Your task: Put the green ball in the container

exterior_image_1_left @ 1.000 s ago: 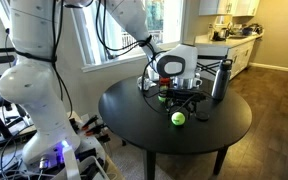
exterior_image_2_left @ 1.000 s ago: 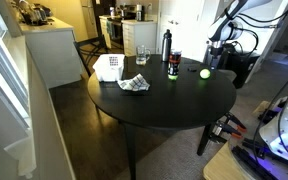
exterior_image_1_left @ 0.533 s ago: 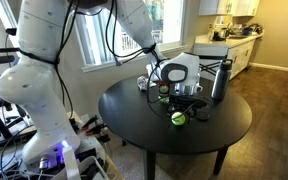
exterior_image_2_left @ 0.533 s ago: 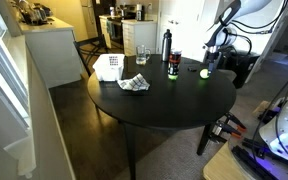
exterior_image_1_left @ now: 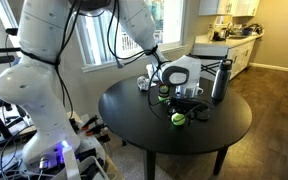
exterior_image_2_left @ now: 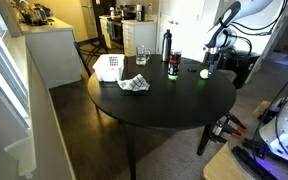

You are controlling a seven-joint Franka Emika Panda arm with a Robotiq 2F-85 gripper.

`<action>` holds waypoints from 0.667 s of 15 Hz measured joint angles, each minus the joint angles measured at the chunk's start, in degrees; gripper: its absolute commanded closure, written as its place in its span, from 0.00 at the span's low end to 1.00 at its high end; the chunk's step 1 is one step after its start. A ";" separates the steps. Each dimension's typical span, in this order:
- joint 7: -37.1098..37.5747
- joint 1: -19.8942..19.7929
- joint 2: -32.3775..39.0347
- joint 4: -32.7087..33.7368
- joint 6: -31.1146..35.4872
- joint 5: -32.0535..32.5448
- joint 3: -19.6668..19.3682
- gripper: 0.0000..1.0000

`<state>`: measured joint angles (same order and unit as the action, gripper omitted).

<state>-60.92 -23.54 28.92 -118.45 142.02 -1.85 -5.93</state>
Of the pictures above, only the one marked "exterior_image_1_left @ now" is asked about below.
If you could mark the black clamp orange tips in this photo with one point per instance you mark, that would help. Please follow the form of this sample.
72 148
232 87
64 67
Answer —
90 121
95 129

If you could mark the small black lid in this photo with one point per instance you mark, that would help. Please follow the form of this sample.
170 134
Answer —
203 116

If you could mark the clear glass mug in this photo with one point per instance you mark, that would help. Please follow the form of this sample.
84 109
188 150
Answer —
189 90

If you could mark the dark metal water bottle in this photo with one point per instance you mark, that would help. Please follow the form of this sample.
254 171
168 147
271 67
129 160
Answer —
221 81

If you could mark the green tennis ball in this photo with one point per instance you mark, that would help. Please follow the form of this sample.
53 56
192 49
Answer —
178 119

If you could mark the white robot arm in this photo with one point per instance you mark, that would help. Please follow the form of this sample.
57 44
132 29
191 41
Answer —
40 83

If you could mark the black round table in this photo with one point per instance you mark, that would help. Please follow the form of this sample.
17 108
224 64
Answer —
197 130

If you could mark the white checkered cloth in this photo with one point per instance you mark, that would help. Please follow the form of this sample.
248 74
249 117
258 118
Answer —
144 83

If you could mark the dark countertop appliance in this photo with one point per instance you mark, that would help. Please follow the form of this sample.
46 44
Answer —
252 29

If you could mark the white window frame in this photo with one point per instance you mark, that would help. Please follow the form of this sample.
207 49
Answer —
130 33

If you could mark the silver countertop kettle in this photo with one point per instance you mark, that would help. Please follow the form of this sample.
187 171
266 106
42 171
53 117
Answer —
223 33

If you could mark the white upper wall cabinets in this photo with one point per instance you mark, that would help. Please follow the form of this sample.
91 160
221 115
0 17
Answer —
229 7

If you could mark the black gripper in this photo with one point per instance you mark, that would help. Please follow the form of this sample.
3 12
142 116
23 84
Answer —
188 105

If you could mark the white kitchen counter island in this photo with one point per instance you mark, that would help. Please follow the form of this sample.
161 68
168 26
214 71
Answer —
237 53

